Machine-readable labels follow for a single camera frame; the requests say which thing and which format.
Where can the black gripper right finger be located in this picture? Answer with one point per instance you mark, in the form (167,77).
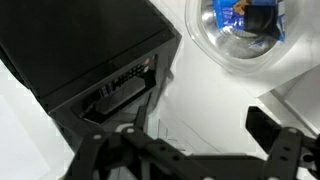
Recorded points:
(288,148)

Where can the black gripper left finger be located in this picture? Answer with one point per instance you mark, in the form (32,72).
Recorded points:
(101,153)

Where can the blue snack packet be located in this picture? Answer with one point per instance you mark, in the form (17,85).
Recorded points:
(258,17)

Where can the silver bowl plate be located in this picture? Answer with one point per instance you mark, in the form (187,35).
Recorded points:
(229,41)

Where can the clear plastic lunchbox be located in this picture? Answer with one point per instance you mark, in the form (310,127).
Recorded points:
(293,16)

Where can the black stove appliance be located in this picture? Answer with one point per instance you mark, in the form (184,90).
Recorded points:
(87,60)

